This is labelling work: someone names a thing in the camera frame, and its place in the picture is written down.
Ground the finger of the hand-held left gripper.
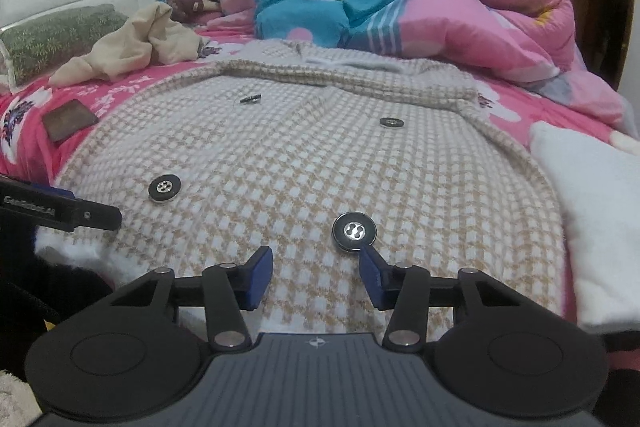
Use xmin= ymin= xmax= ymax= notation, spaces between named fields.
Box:
xmin=72 ymin=201 xmax=122 ymax=231

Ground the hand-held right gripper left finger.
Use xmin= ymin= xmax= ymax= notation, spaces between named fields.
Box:
xmin=111 ymin=245 xmax=274 ymax=350

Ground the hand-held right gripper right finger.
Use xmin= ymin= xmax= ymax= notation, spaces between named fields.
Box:
xmin=358 ymin=248 xmax=523 ymax=353

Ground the beige white checked coat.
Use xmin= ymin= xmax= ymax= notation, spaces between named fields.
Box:
xmin=32 ymin=39 xmax=571 ymax=338

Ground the black smartphone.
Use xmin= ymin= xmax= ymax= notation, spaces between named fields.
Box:
xmin=42 ymin=99 xmax=99 ymax=142

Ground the green patterned pillow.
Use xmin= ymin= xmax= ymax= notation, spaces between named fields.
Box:
xmin=0 ymin=4 xmax=128 ymax=88

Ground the cream garment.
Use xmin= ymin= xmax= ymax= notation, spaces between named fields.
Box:
xmin=50 ymin=2 xmax=211 ymax=82

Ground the white fluffy garment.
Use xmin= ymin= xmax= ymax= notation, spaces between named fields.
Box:
xmin=529 ymin=121 xmax=640 ymax=334

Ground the pink floral blanket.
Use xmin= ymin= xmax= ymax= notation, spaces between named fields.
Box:
xmin=0 ymin=29 xmax=640 ymax=388

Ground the light pink pillow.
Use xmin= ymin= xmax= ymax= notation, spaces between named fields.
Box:
xmin=205 ymin=0 xmax=261 ymax=38

